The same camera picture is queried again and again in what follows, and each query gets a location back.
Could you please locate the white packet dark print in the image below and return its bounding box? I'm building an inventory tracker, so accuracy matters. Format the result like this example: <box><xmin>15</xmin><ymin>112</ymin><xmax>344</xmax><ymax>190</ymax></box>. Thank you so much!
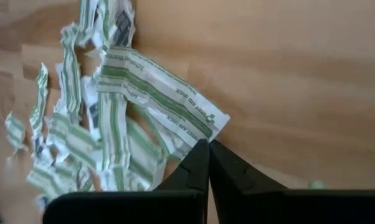
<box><xmin>111</xmin><ymin>9</ymin><xmax>136</xmax><ymax>47</ymax></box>

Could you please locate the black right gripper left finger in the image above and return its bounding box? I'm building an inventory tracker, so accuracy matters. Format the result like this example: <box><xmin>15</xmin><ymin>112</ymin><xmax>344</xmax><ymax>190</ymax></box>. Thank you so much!
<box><xmin>154</xmin><ymin>139</ymin><xmax>211</xmax><ymax>192</ymax></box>

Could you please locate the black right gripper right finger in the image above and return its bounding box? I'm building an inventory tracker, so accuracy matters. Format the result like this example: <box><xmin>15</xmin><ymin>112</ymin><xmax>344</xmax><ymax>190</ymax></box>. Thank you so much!
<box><xmin>209</xmin><ymin>139</ymin><xmax>288</xmax><ymax>191</ymax></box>

